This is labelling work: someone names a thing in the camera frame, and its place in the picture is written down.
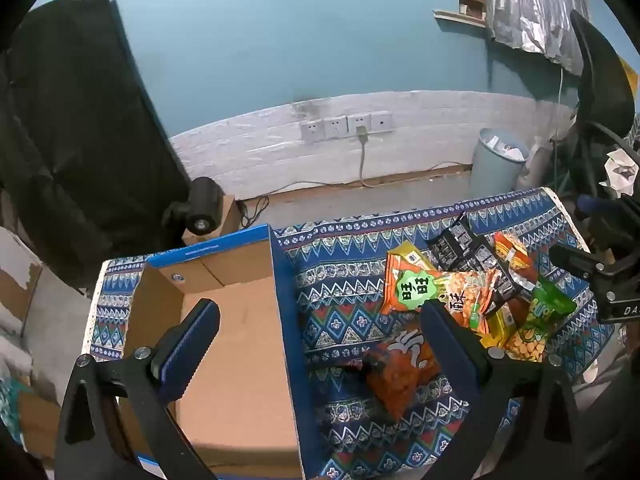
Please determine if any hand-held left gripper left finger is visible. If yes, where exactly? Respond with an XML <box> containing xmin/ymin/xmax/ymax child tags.
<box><xmin>54</xmin><ymin>298</ymin><xmax>221</xmax><ymax>480</ymax></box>

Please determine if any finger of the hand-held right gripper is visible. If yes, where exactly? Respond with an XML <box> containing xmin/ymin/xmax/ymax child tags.
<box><xmin>575</xmin><ymin>194</ymin><xmax>631</xmax><ymax>252</ymax></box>
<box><xmin>549</xmin><ymin>244</ymin><xmax>603</xmax><ymax>283</ymax></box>

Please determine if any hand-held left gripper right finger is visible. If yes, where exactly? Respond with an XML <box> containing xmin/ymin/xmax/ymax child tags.
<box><xmin>420</xmin><ymin>300</ymin><xmax>587</xmax><ymax>480</ymax></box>

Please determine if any blue cardboard box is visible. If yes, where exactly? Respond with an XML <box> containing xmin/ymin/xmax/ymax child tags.
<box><xmin>120</xmin><ymin>224</ymin><xmax>322</xmax><ymax>480</ymax></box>

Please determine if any red-orange snack packet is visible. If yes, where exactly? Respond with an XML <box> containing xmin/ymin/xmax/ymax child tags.
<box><xmin>362</xmin><ymin>327</ymin><xmax>443</xmax><ymax>421</ymax></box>

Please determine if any orange striped snack packet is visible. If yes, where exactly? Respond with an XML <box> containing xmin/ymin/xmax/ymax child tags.
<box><xmin>492</xmin><ymin>231</ymin><xmax>541</xmax><ymax>287</ymax></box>

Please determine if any green snack packet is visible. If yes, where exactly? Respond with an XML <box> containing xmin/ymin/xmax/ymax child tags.
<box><xmin>502</xmin><ymin>280</ymin><xmax>578</xmax><ymax>363</ymax></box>

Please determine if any orange packet with green label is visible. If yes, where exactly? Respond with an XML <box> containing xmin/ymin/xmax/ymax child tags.
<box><xmin>380</xmin><ymin>252</ymin><xmax>501</xmax><ymax>336</ymax></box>

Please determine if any large black snack packet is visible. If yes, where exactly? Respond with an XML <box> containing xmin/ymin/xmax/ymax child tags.
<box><xmin>465</xmin><ymin>239</ymin><xmax>532</xmax><ymax>312</ymax></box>

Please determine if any crumpled white paper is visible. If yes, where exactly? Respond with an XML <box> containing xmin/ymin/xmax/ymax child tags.
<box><xmin>602</xmin><ymin>147</ymin><xmax>640</xmax><ymax>199</ymax></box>

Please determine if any grey-blue trash bin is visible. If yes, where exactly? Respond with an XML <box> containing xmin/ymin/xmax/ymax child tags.
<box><xmin>470</xmin><ymin>127</ymin><xmax>531</xmax><ymax>197</ymax></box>

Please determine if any patterned blue tablecloth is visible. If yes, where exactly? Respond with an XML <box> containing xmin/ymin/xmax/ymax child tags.
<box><xmin>82</xmin><ymin>187</ymin><xmax>617</xmax><ymax>480</ymax></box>

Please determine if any black office chair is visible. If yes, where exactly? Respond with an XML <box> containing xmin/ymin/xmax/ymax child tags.
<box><xmin>555</xmin><ymin>9</ymin><xmax>640</xmax><ymax>202</ymax></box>

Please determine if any small brown cardboard box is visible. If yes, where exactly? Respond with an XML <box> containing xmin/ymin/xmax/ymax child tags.
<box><xmin>181</xmin><ymin>194</ymin><xmax>244</xmax><ymax>249</ymax></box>

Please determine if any black cylindrical device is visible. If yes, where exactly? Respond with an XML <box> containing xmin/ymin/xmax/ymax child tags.
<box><xmin>162</xmin><ymin>176</ymin><xmax>224</xmax><ymax>236</ymax></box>

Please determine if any torn white board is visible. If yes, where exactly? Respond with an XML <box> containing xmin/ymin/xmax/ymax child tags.
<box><xmin>0</xmin><ymin>227</ymin><xmax>45</xmax><ymax>332</ymax></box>

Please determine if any silver foil sheet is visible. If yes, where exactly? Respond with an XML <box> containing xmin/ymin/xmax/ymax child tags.
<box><xmin>485</xmin><ymin>0</ymin><xmax>592</xmax><ymax>74</ymax></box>

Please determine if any wooden window ledge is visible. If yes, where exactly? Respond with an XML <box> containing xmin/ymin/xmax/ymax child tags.
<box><xmin>432</xmin><ymin>8</ymin><xmax>489</xmax><ymax>29</ymax></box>

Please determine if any large black cloth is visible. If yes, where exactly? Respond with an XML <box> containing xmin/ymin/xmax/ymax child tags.
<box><xmin>0</xmin><ymin>0</ymin><xmax>194</xmax><ymax>292</ymax></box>

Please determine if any thin black cable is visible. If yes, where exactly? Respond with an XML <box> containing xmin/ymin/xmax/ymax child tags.
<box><xmin>237</xmin><ymin>195</ymin><xmax>271</xmax><ymax>229</ymax></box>

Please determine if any grey plug with cable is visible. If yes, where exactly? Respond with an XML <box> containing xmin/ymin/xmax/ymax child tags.
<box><xmin>355</xmin><ymin>127</ymin><xmax>375</xmax><ymax>189</ymax></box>

